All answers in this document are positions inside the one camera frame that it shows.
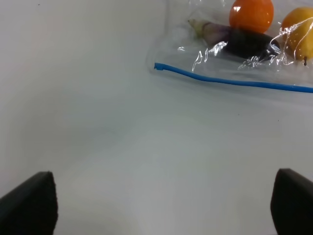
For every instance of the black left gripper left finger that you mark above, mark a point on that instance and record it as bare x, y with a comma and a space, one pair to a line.
31, 208

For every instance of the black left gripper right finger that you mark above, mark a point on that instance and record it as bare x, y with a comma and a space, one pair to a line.
291, 203

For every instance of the clear zip bag blue seal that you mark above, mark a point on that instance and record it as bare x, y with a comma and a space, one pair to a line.
180, 51

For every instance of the dark purple eggplant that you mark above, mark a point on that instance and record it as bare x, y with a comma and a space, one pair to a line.
242, 43

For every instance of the yellow pear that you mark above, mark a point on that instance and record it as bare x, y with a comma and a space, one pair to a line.
297, 28

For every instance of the orange fruit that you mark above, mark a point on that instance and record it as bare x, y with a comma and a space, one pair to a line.
253, 15

